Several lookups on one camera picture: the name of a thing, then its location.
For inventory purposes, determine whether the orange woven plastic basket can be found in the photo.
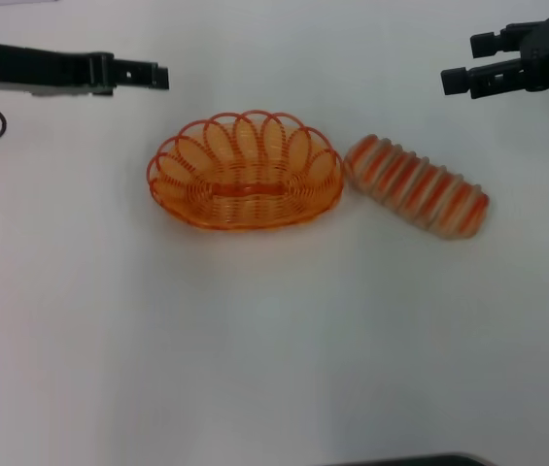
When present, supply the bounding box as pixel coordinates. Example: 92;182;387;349
146;110;345;232

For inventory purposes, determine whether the dark robot torso edge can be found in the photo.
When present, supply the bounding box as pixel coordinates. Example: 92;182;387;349
331;451;492;466

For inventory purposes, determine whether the orange striped bread loaf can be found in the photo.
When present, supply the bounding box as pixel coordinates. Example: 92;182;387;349
342;134;491;243

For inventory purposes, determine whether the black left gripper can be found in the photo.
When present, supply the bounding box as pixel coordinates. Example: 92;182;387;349
0;43;170;97

